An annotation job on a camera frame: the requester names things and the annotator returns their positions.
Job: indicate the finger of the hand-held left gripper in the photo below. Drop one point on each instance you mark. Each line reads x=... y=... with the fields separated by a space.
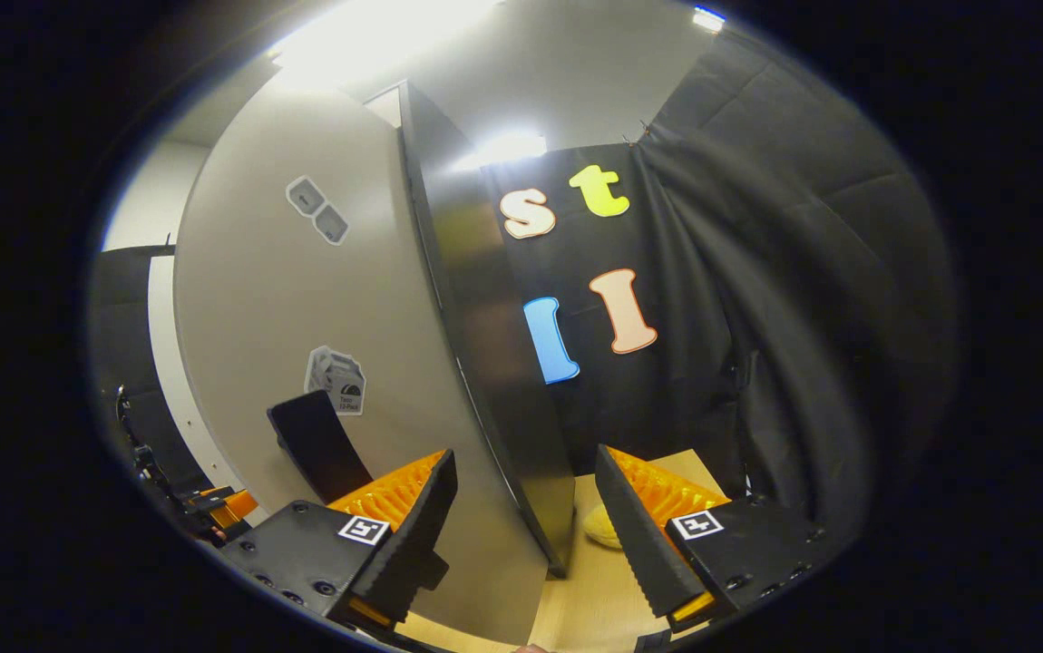
x=233 y=506

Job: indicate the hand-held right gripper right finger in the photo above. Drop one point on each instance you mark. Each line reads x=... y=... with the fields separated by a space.
x=635 y=535

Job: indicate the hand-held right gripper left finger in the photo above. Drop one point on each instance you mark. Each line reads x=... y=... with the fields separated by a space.
x=413 y=535

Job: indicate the grey shoe cabinet door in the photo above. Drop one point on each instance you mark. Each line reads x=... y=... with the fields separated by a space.
x=304 y=290
x=186 y=381

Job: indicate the pale yellow round object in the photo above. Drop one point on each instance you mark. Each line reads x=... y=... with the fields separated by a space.
x=601 y=528

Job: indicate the ceiling light panel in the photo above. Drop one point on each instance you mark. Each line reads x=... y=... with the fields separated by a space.
x=376 y=41

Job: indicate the small ceiling light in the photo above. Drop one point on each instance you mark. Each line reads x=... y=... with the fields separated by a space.
x=708 y=18

